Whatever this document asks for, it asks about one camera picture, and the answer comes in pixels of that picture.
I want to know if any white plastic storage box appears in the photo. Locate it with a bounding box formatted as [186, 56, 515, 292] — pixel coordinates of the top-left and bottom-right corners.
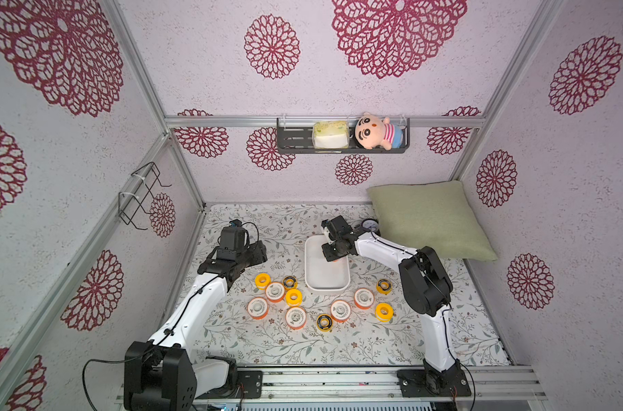
[304, 235, 351, 295]

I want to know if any black yellow small tape roll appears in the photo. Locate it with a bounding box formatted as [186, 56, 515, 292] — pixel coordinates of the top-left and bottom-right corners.
[282, 276, 298, 290]

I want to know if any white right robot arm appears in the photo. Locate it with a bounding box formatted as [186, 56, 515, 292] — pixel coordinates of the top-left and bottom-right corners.
[321, 216, 467, 396]

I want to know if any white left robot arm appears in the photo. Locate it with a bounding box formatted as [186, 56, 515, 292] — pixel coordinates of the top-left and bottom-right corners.
[123, 220, 267, 410]

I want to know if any yellow tape roll far left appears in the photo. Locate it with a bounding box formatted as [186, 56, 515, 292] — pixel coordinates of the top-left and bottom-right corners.
[254, 272, 271, 290]

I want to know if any yellow tape roll centre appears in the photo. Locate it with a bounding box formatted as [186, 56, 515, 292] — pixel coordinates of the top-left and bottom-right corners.
[285, 289, 303, 307]

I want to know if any yellow tape roll right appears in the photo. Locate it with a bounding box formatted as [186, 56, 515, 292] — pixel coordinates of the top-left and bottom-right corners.
[375, 302, 394, 322]

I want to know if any black round alarm clock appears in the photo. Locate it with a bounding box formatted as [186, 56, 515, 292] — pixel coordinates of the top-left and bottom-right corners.
[361, 219, 380, 236]

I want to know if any green square pillow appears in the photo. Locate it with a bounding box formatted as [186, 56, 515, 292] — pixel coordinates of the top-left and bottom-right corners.
[367, 181, 498, 262]

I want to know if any yellow-green sponge pack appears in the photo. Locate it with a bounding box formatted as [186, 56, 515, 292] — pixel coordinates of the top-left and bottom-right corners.
[313, 121, 350, 149]

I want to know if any cartoon boy plush doll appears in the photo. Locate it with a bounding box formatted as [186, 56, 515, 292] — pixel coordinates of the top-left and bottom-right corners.
[354, 113, 403, 151]

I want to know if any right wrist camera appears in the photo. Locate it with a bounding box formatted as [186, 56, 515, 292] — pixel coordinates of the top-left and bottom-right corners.
[323, 225, 337, 243]

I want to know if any black wall shelf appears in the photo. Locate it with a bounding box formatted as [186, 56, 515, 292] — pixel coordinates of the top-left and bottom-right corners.
[276, 116, 410, 154]

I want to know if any black wire wall rack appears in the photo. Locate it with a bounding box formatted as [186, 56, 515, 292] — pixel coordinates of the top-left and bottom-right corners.
[117, 161, 171, 231]

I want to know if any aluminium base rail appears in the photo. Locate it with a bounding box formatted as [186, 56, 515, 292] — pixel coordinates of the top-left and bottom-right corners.
[115, 364, 548, 404]

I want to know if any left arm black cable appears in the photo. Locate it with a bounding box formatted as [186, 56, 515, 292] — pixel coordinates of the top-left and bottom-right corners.
[81, 220, 261, 411]

